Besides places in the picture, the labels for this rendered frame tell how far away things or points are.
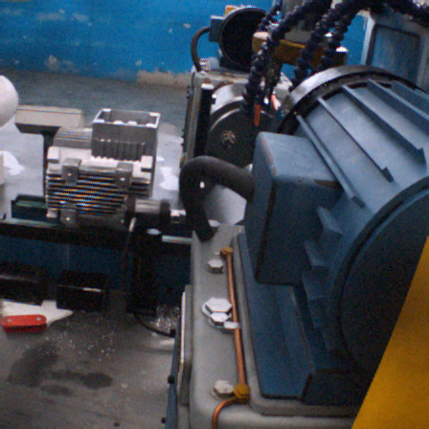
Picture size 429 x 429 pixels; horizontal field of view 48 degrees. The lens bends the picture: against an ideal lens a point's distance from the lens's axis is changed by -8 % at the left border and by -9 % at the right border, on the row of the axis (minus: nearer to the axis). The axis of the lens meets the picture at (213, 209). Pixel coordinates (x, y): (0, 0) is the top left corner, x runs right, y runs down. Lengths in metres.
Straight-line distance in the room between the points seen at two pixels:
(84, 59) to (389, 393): 6.89
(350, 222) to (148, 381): 0.64
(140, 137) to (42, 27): 6.33
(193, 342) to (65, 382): 0.48
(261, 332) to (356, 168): 0.15
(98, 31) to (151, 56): 0.81
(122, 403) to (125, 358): 0.11
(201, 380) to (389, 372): 0.17
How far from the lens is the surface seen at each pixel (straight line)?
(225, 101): 1.20
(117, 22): 6.84
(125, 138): 0.95
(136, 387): 0.86
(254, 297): 0.44
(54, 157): 0.96
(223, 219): 0.68
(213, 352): 0.39
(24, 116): 1.28
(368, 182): 0.29
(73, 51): 7.09
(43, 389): 0.86
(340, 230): 0.29
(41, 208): 1.14
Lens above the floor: 1.42
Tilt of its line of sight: 25 degrees down
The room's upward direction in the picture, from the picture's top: 8 degrees clockwise
